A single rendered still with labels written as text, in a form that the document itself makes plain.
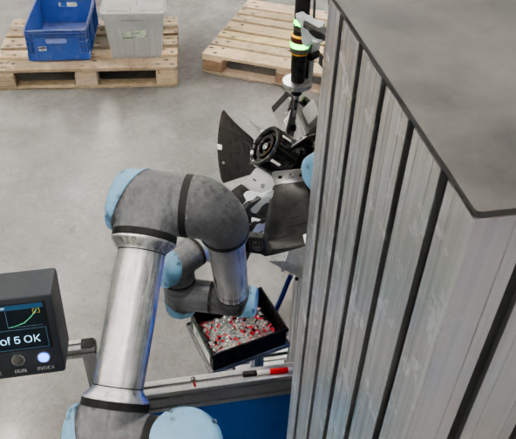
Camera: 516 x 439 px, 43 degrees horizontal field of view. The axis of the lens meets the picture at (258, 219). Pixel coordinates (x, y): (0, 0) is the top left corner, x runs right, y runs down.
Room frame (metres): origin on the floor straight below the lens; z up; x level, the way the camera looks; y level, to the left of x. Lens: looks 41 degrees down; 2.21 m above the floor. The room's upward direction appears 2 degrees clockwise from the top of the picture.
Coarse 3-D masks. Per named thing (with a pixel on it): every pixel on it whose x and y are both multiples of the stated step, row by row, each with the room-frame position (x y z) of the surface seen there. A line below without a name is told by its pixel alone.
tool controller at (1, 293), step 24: (0, 288) 0.88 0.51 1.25; (24, 288) 0.88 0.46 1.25; (48, 288) 0.88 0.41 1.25; (0, 312) 0.84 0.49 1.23; (24, 312) 0.84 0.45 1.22; (48, 312) 0.85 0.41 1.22; (0, 336) 0.82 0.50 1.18; (24, 336) 0.83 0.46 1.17; (48, 336) 0.83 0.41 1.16; (0, 360) 0.80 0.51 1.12
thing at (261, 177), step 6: (252, 174) 1.44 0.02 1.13; (258, 174) 1.43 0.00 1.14; (264, 174) 1.43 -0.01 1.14; (252, 180) 1.43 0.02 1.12; (258, 180) 1.42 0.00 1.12; (264, 180) 1.42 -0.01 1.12; (270, 180) 1.42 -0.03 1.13; (246, 186) 1.42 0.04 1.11; (252, 186) 1.42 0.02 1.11; (258, 186) 1.41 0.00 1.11; (270, 186) 1.41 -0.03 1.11
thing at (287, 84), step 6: (312, 48) 1.37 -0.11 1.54; (318, 48) 1.39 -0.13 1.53; (312, 54) 1.37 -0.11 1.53; (318, 54) 1.38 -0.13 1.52; (312, 60) 1.38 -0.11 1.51; (306, 66) 1.37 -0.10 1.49; (312, 66) 1.38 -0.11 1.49; (306, 72) 1.37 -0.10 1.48; (312, 72) 1.38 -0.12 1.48; (282, 78) 1.37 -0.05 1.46; (288, 78) 1.37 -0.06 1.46; (306, 78) 1.37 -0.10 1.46; (282, 84) 1.35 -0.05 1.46; (288, 84) 1.34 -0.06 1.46; (294, 84) 1.34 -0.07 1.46; (300, 84) 1.34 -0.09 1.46; (306, 84) 1.34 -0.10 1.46; (288, 90) 1.34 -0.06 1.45; (294, 90) 1.33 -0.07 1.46; (300, 90) 1.33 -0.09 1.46; (306, 90) 1.34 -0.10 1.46
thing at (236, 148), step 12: (228, 120) 1.69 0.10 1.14; (228, 132) 1.67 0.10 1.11; (240, 132) 1.62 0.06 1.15; (228, 144) 1.65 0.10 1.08; (240, 144) 1.60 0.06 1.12; (252, 144) 1.55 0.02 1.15; (228, 156) 1.65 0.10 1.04; (240, 156) 1.60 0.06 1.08; (228, 168) 1.64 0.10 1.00; (240, 168) 1.60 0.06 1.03; (252, 168) 1.56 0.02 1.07; (228, 180) 1.63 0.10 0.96
